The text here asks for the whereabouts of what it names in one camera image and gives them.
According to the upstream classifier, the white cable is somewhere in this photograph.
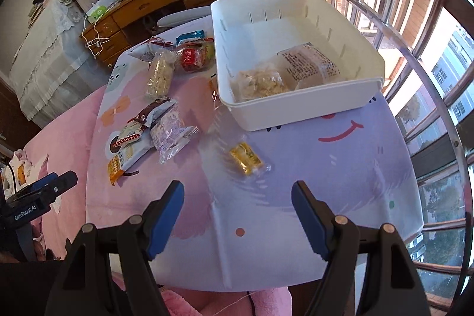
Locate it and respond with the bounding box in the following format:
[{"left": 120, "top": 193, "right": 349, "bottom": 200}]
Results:
[{"left": 81, "top": 14, "right": 112, "bottom": 59}]

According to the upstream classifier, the red striped white packet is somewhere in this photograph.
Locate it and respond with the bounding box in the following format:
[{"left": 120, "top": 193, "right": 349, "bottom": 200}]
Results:
[{"left": 112, "top": 123, "right": 150, "bottom": 150}]

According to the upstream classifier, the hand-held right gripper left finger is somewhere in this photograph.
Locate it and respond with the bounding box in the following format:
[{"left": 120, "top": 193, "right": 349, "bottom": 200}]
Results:
[{"left": 44, "top": 180, "right": 185, "bottom": 316}]

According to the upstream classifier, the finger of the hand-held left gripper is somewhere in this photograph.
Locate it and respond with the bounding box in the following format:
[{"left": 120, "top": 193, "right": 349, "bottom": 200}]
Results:
[
  {"left": 17, "top": 172, "right": 60, "bottom": 196},
  {"left": 35, "top": 170, "right": 79, "bottom": 203}
]

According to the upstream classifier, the blue snack packet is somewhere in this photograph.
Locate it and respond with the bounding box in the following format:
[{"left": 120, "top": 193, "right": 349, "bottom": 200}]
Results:
[{"left": 175, "top": 29, "right": 206, "bottom": 46}]

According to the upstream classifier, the green tissue box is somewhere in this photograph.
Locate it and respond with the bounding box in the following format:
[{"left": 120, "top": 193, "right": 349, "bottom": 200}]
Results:
[{"left": 86, "top": 3, "right": 109, "bottom": 20}]

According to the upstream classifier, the white orange oat bar packet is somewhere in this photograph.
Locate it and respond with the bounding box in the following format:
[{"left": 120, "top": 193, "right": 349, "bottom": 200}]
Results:
[{"left": 107, "top": 136, "right": 156, "bottom": 187}]

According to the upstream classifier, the pale apartment building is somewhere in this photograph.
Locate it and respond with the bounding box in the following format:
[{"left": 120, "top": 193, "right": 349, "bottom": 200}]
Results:
[{"left": 426, "top": 23, "right": 474, "bottom": 124}]

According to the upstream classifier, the clear packet with purple print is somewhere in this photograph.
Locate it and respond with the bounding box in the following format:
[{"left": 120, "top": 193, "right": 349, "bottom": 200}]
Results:
[{"left": 150, "top": 109, "right": 201, "bottom": 165}]

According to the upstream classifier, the person's dark clothing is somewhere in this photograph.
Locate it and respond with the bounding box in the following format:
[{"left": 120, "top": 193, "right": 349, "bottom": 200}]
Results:
[{"left": 0, "top": 257, "right": 71, "bottom": 316}]

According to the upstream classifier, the brown flower print packet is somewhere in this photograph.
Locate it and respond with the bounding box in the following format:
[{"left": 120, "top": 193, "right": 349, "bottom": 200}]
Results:
[{"left": 128, "top": 97, "right": 177, "bottom": 133}]

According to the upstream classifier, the clear packet with black text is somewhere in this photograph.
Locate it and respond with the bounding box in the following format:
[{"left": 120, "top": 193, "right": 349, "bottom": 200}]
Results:
[{"left": 276, "top": 42, "right": 343, "bottom": 91}]

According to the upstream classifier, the wooden desk with drawers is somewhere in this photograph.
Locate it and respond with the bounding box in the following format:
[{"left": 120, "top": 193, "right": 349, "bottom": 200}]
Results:
[{"left": 81, "top": 0, "right": 232, "bottom": 67}]

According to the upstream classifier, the pink blanket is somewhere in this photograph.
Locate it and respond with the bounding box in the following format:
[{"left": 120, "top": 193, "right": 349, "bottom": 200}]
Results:
[{"left": 22, "top": 86, "right": 293, "bottom": 316}]

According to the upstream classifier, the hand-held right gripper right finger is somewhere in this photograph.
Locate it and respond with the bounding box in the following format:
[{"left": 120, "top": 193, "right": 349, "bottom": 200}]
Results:
[{"left": 291, "top": 180, "right": 432, "bottom": 316}]

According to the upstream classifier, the clear bag with red label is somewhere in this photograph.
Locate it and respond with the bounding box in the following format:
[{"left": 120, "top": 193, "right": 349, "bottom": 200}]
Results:
[{"left": 174, "top": 42, "right": 208, "bottom": 74}]

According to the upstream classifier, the large clear puffed snack bag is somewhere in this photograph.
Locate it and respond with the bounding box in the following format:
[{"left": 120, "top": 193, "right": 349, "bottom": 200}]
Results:
[{"left": 145, "top": 49, "right": 177, "bottom": 98}]

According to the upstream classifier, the white packet with red print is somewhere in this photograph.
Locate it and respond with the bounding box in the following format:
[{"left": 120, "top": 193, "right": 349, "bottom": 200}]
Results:
[{"left": 129, "top": 36, "right": 176, "bottom": 62}]

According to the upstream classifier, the white plastic bin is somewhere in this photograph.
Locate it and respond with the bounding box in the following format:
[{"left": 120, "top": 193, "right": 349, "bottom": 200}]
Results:
[{"left": 210, "top": 0, "right": 386, "bottom": 132}]

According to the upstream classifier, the small clear flaky snack packet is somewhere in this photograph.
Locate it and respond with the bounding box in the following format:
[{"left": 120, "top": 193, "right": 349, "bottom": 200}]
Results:
[{"left": 230, "top": 64, "right": 293, "bottom": 102}]

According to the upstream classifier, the white lace cloth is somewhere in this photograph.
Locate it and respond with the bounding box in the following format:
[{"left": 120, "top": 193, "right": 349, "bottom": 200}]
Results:
[{"left": 9, "top": 0, "right": 112, "bottom": 128}]

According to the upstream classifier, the yellow candy packet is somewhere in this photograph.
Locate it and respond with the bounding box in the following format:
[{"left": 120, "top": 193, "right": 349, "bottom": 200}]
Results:
[{"left": 227, "top": 142, "right": 272, "bottom": 178}]

